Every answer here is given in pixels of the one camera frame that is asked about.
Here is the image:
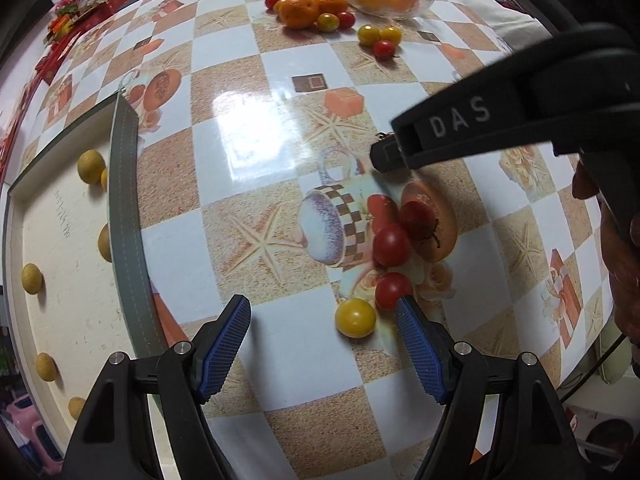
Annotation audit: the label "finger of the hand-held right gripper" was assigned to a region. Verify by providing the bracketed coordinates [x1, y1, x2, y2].
[370, 132, 408, 174]
[390, 57, 542, 172]

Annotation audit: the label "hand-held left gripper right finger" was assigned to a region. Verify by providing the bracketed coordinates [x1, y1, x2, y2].
[394, 295, 586, 480]

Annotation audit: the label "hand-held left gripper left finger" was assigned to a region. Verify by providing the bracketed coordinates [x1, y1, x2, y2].
[62, 294, 253, 480]

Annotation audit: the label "scattered tan round fruits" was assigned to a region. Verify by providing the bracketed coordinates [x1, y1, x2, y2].
[20, 149, 113, 421]

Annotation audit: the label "person's right hand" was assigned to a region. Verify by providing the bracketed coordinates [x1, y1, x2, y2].
[572, 160, 640, 351]

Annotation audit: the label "checkered printed tablecloth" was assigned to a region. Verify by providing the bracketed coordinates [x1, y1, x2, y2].
[0, 0, 617, 480]

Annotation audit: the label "white printed box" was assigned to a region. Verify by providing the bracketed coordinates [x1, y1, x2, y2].
[567, 402, 640, 466]

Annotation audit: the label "white box with grey rim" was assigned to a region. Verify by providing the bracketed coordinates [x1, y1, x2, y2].
[2, 92, 168, 466]

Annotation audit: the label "green chair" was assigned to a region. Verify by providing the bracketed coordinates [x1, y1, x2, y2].
[597, 327, 633, 387]

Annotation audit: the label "pink toy car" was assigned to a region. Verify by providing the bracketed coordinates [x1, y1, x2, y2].
[0, 392, 63, 476]

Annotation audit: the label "flat red gift box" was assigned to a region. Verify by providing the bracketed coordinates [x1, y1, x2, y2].
[36, 39, 77, 86]

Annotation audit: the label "colourful snack packets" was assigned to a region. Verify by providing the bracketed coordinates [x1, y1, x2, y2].
[50, 0, 110, 17]

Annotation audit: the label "black cable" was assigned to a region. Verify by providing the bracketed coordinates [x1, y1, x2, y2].
[559, 332, 628, 403]

